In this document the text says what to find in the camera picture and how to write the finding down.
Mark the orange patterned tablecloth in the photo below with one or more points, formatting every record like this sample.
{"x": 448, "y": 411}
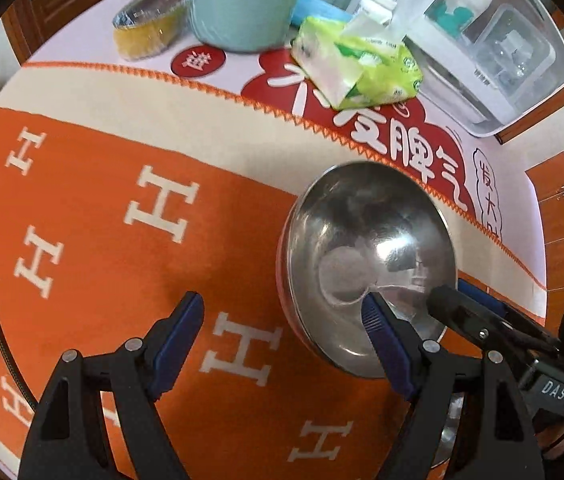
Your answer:
{"x": 111, "y": 270}

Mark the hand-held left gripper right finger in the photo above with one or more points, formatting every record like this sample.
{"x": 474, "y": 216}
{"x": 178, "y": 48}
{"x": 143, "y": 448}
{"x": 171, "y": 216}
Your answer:
{"x": 389, "y": 350}

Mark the small stainless steel bowl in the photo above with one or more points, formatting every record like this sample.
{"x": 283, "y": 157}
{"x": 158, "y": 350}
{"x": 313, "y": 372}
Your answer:
{"x": 362, "y": 225}

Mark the white bottle teal label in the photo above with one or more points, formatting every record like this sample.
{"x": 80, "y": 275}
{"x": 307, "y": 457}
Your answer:
{"x": 467, "y": 0}

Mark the white pill bottle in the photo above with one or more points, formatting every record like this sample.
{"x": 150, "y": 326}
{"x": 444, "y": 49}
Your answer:
{"x": 372, "y": 10}

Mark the yellow lidded glass container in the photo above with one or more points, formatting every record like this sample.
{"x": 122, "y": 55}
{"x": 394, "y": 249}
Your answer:
{"x": 146, "y": 40}

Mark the teal canister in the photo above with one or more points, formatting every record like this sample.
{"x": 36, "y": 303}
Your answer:
{"x": 247, "y": 5}

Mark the white storage box clear lid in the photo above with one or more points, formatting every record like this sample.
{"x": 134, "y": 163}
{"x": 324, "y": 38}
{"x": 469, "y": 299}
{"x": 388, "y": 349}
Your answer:
{"x": 462, "y": 105}

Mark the wooden kitchen cabinet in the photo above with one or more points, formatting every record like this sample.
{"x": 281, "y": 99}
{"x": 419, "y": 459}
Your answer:
{"x": 61, "y": 0}

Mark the green tissue pack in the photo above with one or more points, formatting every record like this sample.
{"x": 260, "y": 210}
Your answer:
{"x": 387, "y": 70}

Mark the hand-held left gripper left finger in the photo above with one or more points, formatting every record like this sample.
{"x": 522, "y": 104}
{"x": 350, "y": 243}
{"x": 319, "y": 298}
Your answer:
{"x": 176, "y": 345}

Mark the blue packet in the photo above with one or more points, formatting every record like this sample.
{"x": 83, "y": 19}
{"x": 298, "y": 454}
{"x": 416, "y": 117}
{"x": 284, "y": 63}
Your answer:
{"x": 317, "y": 10}

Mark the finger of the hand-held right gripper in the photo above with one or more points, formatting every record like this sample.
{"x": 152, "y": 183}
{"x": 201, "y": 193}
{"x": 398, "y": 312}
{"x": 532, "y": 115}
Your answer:
{"x": 467, "y": 312}
{"x": 482, "y": 297}

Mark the medium steel bowl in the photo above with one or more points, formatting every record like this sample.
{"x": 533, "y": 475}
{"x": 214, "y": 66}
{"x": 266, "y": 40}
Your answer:
{"x": 352, "y": 366}

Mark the large steel bowl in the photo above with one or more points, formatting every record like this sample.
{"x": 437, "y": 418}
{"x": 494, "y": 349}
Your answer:
{"x": 451, "y": 430}

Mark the wooden shelf cabinet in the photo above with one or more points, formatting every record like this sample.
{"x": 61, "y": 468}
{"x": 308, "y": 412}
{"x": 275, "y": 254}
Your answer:
{"x": 557, "y": 200}

